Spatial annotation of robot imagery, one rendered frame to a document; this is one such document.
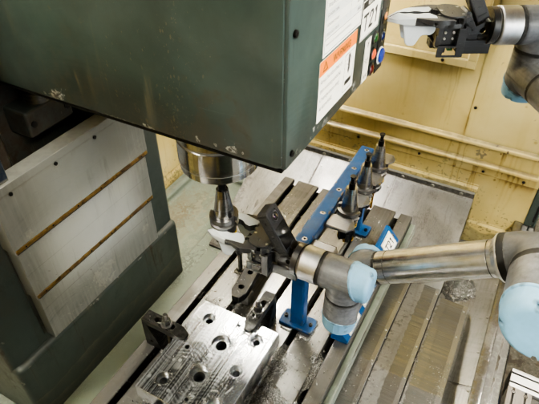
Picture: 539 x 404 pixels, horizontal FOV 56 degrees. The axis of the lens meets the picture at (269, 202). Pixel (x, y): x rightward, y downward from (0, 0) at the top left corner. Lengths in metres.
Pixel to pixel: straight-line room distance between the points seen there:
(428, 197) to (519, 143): 0.38
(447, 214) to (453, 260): 0.98
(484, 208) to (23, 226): 1.59
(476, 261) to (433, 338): 0.73
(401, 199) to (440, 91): 0.44
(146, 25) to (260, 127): 0.22
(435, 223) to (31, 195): 1.40
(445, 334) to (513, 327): 0.87
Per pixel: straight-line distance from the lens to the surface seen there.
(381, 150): 1.46
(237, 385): 1.27
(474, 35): 1.13
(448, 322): 1.82
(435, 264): 1.08
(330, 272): 1.02
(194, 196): 2.40
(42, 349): 1.59
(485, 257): 1.05
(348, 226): 1.30
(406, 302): 1.81
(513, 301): 0.90
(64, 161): 1.31
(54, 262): 1.42
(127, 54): 0.85
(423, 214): 2.03
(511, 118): 1.90
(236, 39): 0.71
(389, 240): 1.68
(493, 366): 1.65
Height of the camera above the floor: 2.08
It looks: 40 degrees down
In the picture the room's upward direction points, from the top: straight up
